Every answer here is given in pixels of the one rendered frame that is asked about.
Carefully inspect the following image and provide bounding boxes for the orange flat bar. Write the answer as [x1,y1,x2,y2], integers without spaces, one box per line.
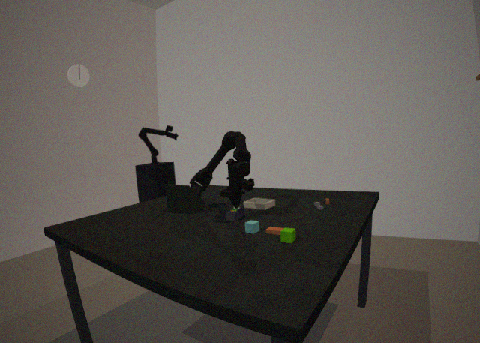
[265,227,284,235]

